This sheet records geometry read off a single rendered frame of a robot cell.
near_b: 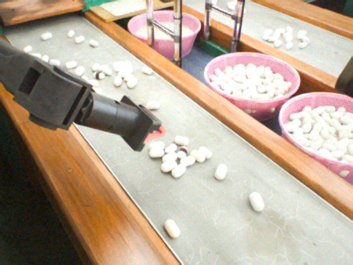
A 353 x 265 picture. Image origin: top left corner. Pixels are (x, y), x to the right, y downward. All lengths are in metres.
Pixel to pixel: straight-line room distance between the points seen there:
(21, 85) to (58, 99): 0.06
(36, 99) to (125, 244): 0.27
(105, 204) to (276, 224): 0.31
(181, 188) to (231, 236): 0.14
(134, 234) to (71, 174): 0.19
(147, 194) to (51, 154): 0.22
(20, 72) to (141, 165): 0.32
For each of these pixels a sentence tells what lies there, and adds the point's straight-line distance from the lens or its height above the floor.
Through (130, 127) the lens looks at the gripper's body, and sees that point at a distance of 0.58.
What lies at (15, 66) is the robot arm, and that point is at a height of 1.02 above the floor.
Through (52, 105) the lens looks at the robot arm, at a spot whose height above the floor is 0.98.
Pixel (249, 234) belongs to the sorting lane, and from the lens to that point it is 0.63.
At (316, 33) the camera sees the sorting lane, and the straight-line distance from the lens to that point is 1.38.
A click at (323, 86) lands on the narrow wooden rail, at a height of 0.75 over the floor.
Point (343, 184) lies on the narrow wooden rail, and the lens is 0.72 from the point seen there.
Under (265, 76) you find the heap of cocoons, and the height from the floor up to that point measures 0.73.
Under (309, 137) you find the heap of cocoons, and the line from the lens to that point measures 0.85.
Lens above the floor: 1.25
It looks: 40 degrees down
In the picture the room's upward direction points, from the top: straight up
